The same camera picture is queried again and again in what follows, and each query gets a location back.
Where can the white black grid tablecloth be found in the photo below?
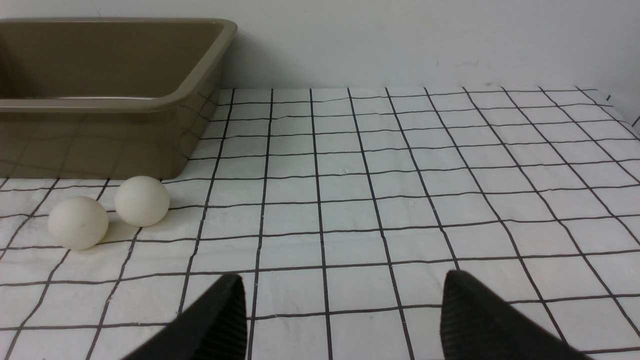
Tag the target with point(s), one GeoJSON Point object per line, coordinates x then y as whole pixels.
{"type": "Point", "coordinates": [343, 210]}

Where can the olive green plastic bin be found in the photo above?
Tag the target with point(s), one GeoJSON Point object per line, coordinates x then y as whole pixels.
{"type": "Point", "coordinates": [107, 98]}

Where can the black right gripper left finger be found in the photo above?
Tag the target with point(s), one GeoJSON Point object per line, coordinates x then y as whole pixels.
{"type": "Point", "coordinates": [214, 327]}

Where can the plain white ping-pong ball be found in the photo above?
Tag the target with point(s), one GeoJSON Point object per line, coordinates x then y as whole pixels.
{"type": "Point", "coordinates": [142, 201]}
{"type": "Point", "coordinates": [78, 223]}

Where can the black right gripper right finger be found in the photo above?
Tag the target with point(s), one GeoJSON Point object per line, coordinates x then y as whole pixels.
{"type": "Point", "coordinates": [477, 324]}

